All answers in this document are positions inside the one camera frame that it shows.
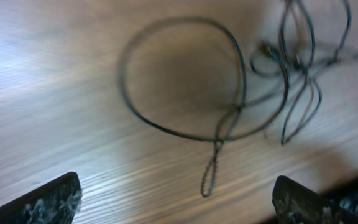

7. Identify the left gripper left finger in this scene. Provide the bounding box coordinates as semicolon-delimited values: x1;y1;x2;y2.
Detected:
0;172;82;224

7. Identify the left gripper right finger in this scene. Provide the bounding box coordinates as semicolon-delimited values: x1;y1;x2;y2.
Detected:
272;175;358;224

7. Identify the black cable bundle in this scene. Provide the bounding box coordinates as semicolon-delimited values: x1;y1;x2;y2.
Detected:
117;0;358;198

